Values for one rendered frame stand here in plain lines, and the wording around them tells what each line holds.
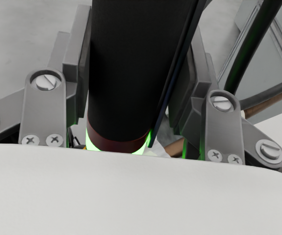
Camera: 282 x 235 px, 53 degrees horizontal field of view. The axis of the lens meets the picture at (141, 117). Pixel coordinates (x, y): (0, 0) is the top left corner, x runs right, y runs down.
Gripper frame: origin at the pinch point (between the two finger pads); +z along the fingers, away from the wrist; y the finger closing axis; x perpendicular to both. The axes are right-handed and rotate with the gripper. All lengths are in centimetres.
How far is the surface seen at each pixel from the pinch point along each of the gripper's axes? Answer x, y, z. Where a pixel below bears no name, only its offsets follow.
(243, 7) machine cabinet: -128, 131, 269
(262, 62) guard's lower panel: -68, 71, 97
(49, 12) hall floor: -153, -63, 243
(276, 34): -54, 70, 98
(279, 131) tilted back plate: -30.1, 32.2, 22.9
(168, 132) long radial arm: -42, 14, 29
